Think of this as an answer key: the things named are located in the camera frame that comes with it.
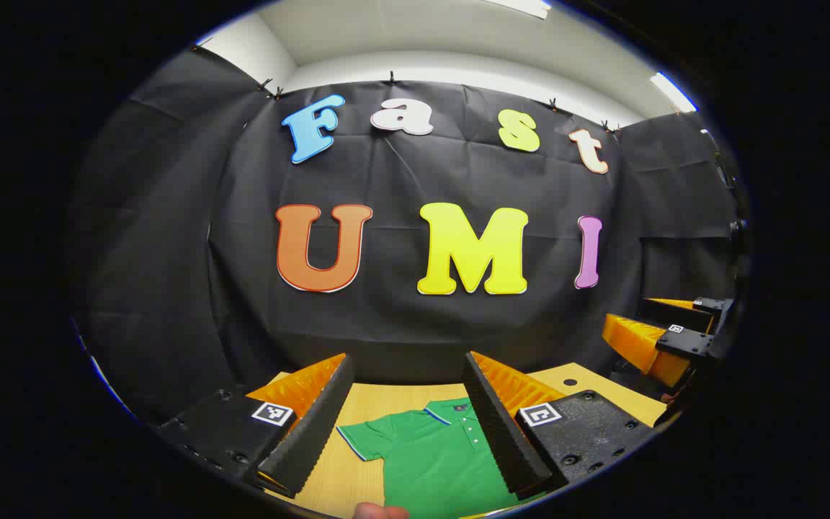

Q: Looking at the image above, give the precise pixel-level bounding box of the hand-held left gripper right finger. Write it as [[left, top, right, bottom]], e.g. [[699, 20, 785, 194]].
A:
[[462, 351, 655, 500]]

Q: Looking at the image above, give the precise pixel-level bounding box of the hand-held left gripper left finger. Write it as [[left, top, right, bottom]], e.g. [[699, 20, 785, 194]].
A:
[[158, 353, 355, 500]]

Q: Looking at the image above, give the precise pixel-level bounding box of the green T-shirt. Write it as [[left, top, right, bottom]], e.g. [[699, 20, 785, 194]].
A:
[[336, 396, 531, 518]]

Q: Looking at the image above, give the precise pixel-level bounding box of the black backdrop cloth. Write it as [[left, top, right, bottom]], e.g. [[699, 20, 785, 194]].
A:
[[69, 47, 747, 426]]

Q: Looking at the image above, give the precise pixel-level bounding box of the ceiling light panel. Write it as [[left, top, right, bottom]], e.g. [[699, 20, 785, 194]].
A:
[[649, 72, 697, 114], [483, 0, 553, 19]]

